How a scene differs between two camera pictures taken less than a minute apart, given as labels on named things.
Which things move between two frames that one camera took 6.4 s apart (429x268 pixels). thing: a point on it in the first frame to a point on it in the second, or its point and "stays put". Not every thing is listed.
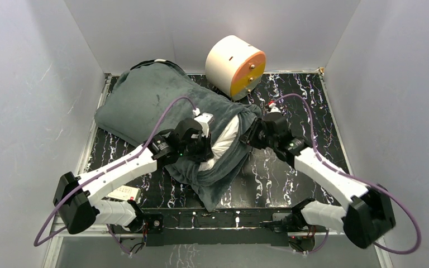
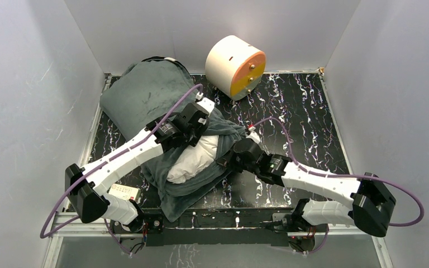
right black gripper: (250, 136) to (228, 161)
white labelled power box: (125, 192) stays put
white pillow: (224, 137) to (192, 158)
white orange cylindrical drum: (235, 66) stays put
